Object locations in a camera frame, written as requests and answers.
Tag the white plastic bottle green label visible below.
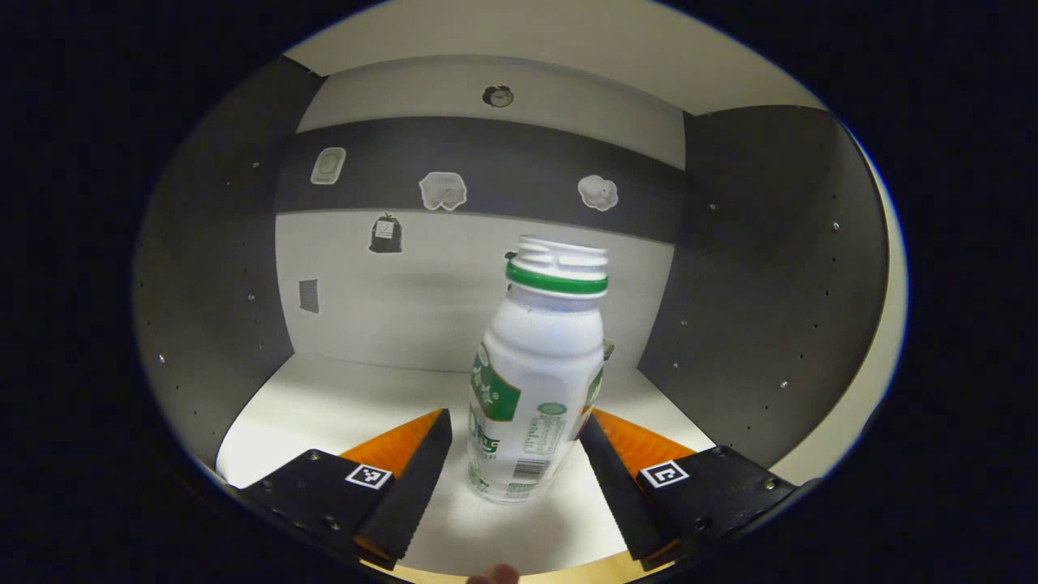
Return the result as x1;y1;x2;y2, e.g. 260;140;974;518
466;235;611;505

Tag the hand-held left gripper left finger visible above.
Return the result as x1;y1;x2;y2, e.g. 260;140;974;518
239;408;453;570

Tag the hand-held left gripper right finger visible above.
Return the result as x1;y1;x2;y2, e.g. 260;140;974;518
577;408;800;571

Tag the white cabinet with grey interior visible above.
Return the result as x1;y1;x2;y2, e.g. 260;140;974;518
134;0;909;581

